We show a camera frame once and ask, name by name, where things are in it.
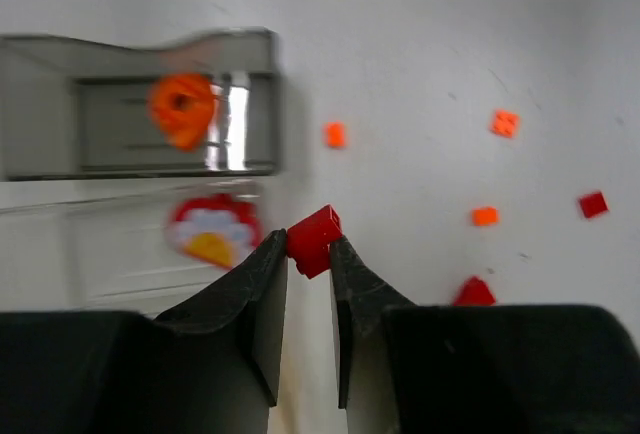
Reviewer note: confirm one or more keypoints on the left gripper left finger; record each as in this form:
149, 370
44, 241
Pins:
210, 364

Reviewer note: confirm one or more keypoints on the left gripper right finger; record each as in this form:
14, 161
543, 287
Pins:
408, 368

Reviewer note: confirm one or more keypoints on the red lego brick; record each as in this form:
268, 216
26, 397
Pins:
474, 292

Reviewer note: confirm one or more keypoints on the red flower lego piece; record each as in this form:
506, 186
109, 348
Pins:
217, 229

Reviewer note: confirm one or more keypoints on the dark red lego piece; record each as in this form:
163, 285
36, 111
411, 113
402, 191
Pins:
308, 241

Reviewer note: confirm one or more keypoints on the small orange lego stud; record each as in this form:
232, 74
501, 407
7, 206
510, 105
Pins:
505, 123

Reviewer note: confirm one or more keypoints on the orange round lego piece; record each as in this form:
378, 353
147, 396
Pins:
182, 106

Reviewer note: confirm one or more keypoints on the tiny orange lego piece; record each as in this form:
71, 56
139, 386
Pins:
485, 216

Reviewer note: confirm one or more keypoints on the clear container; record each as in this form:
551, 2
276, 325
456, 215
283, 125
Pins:
102, 244

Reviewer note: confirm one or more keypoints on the small orange lego cube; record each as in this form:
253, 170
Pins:
335, 135

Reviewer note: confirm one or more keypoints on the small red lego plate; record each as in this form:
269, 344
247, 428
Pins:
593, 204

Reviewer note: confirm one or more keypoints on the grey translucent container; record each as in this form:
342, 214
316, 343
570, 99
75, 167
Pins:
74, 109

